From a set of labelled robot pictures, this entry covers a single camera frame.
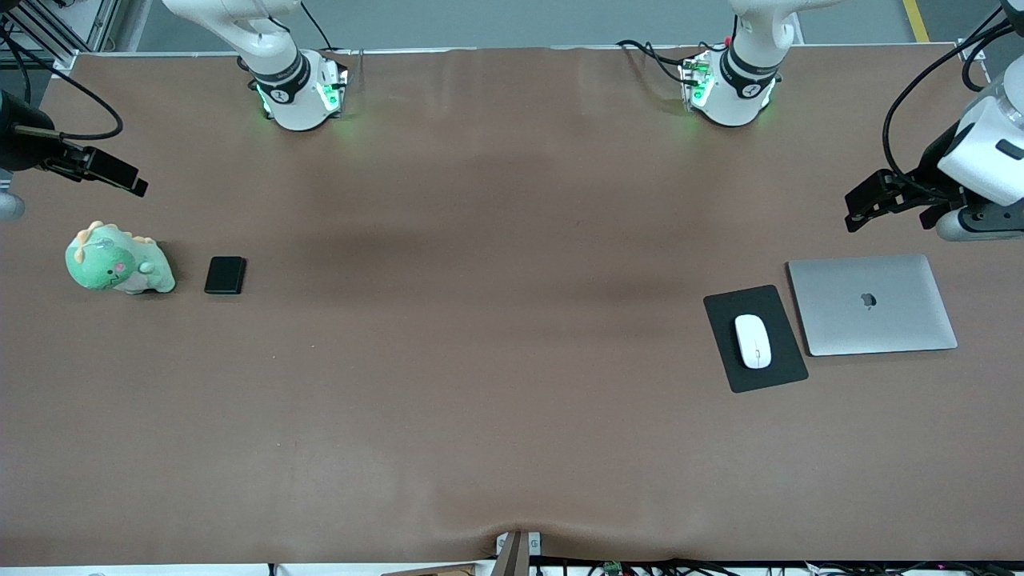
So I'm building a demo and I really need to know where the front camera mount bracket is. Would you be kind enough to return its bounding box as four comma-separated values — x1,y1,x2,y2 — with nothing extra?
495,530,542,576

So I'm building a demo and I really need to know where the green dinosaur plush toy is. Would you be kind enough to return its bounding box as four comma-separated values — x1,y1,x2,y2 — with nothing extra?
65,221,177,295

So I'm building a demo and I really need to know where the aluminium frame profile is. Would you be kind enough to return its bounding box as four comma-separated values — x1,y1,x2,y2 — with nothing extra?
0,0,121,69

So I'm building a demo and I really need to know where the silver laptop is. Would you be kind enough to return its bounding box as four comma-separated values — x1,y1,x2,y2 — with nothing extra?
786,254,959,358

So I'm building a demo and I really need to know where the black right arm base cable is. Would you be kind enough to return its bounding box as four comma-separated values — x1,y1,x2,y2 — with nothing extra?
300,0,335,53

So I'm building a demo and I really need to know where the black phone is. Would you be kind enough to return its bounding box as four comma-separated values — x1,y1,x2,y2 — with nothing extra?
204,256,247,296

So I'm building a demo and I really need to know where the black left arm base cable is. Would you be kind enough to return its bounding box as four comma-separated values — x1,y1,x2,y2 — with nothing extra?
616,38,690,87

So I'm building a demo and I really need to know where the black mouse pad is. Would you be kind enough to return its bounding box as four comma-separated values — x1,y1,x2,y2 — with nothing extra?
703,285,810,394

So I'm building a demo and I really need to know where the black arm base cable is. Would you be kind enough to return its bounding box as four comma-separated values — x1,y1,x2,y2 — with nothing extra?
616,38,690,87
300,0,335,53

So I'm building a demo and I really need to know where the white computer mouse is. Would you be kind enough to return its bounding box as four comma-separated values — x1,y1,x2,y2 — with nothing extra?
734,314,774,370

